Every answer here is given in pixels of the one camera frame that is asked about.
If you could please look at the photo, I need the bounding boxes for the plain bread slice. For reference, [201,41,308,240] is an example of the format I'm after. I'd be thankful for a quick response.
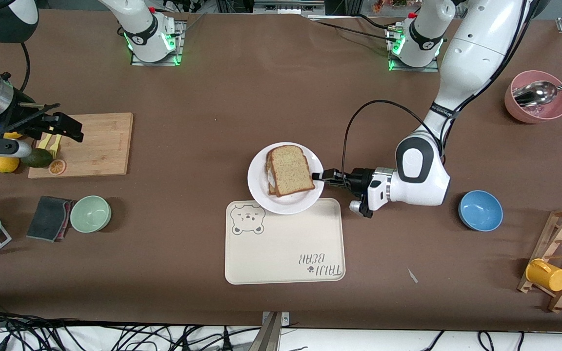
[267,145,316,197]

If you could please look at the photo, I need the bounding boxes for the round white plate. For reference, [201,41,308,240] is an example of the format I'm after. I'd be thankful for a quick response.
[247,142,325,215]

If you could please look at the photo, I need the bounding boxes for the green avocado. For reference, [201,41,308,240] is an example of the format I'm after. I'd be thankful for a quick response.
[20,149,53,169]

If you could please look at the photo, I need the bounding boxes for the wooden cutting board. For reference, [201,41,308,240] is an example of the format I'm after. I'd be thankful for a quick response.
[27,113,134,179]

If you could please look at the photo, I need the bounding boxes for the cream tray with bear print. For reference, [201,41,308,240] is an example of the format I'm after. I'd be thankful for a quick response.
[224,198,346,285]

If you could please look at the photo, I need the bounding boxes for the grey and pink folded cloth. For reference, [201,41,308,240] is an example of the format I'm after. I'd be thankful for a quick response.
[26,196,76,243]

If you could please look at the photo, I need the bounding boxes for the pale green bowl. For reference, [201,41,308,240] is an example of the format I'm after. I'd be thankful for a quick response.
[70,195,112,234]

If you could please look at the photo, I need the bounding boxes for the blue bowl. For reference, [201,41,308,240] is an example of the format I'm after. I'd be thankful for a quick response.
[458,190,503,232]

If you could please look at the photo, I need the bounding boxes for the pink bowl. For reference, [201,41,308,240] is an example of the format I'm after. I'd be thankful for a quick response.
[504,70,562,124]

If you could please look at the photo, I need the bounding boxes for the metal ladle spoon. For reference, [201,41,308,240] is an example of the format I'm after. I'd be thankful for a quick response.
[512,78,562,107]

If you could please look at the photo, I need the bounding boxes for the yellow mug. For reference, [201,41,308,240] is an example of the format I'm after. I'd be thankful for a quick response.
[525,258,562,292]

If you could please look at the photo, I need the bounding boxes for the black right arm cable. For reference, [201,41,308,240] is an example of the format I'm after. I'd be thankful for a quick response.
[0,35,32,128]

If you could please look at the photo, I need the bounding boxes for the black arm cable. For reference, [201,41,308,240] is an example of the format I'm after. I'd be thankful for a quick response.
[0,35,32,128]
[341,99,446,187]

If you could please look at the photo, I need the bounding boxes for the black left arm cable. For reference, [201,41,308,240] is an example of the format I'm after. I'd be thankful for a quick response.
[341,99,446,187]

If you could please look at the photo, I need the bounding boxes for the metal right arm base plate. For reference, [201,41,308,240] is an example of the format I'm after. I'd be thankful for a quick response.
[130,19,185,67]

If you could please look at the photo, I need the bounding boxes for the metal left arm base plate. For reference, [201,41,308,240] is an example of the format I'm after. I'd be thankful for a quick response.
[386,23,441,73]

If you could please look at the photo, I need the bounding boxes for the black base power cable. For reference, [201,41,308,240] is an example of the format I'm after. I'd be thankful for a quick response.
[305,18,400,44]

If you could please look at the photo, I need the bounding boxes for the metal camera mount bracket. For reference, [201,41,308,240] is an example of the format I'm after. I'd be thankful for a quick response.
[247,311,291,351]

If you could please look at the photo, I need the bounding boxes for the black cable tangle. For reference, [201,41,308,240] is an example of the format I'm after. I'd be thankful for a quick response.
[0,300,262,351]

